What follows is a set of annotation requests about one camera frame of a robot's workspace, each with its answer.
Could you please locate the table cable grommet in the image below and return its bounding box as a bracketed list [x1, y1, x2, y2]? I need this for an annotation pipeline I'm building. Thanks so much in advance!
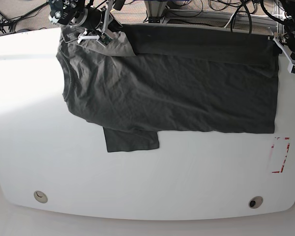
[33, 191, 48, 204]
[248, 196, 264, 209]

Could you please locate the dark grey T-shirt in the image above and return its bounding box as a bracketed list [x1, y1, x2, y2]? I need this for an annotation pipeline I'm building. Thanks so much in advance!
[57, 24, 279, 152]

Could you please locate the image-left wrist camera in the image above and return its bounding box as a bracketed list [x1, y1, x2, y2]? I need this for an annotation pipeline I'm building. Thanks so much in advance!
[96, 34, 113, 47]

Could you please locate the red tape rectangle marking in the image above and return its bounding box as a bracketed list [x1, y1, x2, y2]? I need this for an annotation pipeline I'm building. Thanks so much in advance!
[268, 137, 291, 174]

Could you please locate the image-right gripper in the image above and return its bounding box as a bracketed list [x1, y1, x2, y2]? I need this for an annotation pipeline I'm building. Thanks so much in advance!
[267, 33, 295, 74]

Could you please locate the left table cable grommet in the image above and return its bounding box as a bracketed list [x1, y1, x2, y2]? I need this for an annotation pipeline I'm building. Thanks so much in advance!
[33, 191, 48, 204]

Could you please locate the aluminium frame post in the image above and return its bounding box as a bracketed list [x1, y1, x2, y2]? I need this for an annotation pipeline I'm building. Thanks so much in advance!
[144, 0, 168, 23]

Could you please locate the right table cable grommet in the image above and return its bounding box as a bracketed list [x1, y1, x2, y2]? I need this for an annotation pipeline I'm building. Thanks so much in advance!
[248, 196, 264, 209]

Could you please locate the black tripod stand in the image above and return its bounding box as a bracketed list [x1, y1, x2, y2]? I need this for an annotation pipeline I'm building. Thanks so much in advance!
[0, 0, 49, 34]

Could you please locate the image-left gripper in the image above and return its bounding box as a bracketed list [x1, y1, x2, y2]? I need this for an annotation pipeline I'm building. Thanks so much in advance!
[77, 0, 122, 44]

